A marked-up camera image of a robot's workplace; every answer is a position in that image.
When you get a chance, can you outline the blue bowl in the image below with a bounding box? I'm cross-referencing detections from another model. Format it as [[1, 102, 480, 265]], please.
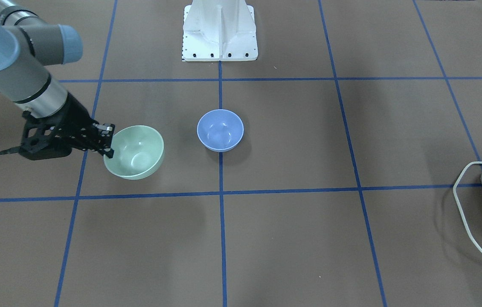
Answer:
[[196, 109, 245, 152]]

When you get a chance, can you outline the green bowl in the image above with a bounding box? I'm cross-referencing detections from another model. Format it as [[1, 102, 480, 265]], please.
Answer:
[[103, 125, 165, 180]]

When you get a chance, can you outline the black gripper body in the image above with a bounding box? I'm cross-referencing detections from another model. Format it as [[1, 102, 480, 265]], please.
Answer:
[[55, 94, 99, 151]]

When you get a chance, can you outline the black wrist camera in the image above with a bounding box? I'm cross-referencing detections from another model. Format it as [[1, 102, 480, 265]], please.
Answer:
[[18, 110, 72, 161]]

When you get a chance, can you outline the white camera pedestal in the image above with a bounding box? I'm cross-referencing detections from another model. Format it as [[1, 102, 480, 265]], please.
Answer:
[[181, 0, 258, 62]]

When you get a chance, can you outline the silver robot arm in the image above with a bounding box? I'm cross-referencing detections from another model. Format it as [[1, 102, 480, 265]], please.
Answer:
[[0, 0, 115, 160]]

